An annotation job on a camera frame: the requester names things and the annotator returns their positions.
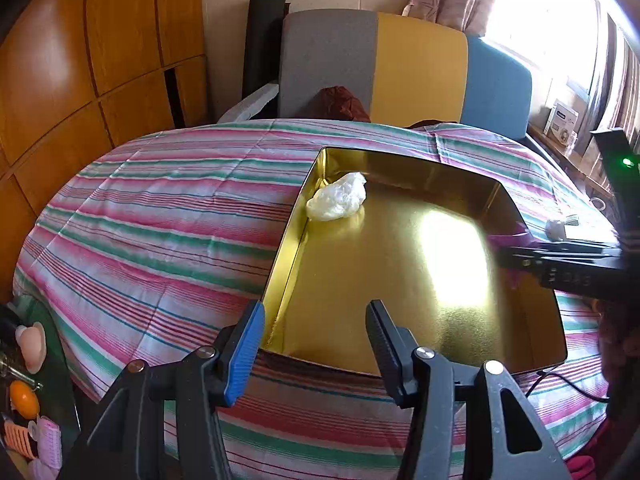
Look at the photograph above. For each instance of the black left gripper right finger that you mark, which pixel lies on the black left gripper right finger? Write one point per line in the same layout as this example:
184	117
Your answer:
504	437

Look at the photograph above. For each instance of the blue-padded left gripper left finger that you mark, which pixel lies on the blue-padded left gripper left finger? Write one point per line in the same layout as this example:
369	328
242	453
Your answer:
127	439

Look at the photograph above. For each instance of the gold tin box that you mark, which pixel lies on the gold tin box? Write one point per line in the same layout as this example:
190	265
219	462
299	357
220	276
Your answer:
419	243

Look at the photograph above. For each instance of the white plastic bag bundle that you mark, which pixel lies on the white plastic bag bundle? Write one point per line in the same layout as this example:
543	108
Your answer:
338	200

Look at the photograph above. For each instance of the small green white box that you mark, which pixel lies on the small green white box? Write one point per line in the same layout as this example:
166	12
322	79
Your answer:
555	229

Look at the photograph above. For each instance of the purple foil packet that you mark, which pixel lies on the purple foil packet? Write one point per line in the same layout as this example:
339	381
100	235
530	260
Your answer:
510	252

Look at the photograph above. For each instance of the pink hair roller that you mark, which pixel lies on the pink hair roller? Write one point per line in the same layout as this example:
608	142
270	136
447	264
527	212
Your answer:
49	443

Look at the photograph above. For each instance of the green glass side table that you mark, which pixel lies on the green glass side table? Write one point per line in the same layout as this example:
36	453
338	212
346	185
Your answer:
52	385

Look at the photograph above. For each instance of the orange fruit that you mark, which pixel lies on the orange fruit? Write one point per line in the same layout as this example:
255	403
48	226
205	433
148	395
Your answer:
24	400

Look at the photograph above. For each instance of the wooden side shelf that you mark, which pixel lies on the wooden side shelf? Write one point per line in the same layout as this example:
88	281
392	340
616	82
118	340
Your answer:
570	163

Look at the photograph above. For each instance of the pink heart object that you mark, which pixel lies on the pink heart object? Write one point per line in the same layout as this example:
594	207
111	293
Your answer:
32	342

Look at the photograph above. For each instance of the white box on shelf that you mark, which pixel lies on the white box on shelf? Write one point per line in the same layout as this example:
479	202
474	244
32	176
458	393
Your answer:
561	123

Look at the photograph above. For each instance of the striped bed sheet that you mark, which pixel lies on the striped bed sheet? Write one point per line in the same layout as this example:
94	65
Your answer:
151	249

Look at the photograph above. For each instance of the grey yellow blue headboard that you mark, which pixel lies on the grey yellow blue headboard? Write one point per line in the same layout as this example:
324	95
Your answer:
402	70

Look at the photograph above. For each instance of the wooden wardrobe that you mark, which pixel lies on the wooden wardrobe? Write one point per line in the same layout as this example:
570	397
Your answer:
80	77

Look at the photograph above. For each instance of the black rolled mat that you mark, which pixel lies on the black rolled mat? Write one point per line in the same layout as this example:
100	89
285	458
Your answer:
263	39

